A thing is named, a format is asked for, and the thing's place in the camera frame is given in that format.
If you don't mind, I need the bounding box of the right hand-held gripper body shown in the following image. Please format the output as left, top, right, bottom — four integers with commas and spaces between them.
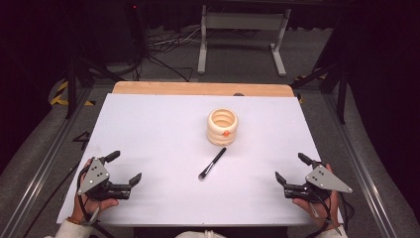
283, 165, 354, 202

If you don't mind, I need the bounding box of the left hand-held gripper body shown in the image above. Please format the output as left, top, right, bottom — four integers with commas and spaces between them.
77, 158, 132, 201

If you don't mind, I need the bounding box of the person's right hand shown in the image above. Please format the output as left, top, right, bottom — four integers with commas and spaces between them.
291, 164, 342, 230

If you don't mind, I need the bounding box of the person's left hand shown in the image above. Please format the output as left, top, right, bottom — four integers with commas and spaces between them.
70, 158, 120, 222

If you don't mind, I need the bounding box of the white board table cover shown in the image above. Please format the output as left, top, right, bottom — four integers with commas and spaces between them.
56, 93, 345, 228

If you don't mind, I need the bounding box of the black makeup brush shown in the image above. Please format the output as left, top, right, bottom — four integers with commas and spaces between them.
197, 147, 228, 181

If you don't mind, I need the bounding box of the cream ribbed round holder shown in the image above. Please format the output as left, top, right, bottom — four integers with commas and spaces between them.
206, 108, 240, 147

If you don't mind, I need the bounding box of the yellow and black floor tape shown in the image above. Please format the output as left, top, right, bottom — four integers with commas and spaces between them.
49, 80, 97, 107

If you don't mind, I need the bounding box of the black tripod stand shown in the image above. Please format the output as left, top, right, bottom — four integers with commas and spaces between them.
290, 60, 352, 125
63, 54, 127, 120

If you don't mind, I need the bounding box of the person's white clothing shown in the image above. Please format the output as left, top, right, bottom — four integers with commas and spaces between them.
174, 229, 230, 238

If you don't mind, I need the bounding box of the wooden table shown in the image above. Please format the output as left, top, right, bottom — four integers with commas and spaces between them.
112, 80, 295, 98

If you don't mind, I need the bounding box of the black tower with red light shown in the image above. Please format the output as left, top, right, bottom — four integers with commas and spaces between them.
126, 1, 151, 64

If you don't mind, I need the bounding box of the right hand-held gripper cable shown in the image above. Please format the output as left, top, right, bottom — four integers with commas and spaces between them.
305, 187, 357, 238

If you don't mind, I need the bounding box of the hand-held gripper cable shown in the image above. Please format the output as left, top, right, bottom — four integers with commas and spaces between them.
305, 187, 357, 238
75, 164, 117, 238

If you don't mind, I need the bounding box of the black floor bracket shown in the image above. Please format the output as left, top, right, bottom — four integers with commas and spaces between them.
72, 131, 92, 152

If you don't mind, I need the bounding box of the left hand-held gripper cable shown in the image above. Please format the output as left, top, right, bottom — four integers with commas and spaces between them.
75, 164, 117, 238

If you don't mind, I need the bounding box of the aluminium floor rail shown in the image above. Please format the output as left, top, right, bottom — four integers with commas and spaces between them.
321, 92, 399, 238
0, 86, 96, 238

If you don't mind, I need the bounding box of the bundle of floor cables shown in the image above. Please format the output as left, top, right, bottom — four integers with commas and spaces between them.
140, 25, 203, 83

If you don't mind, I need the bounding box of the white metal stand frame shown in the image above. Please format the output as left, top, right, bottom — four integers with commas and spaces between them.
196, 4, 292, 77

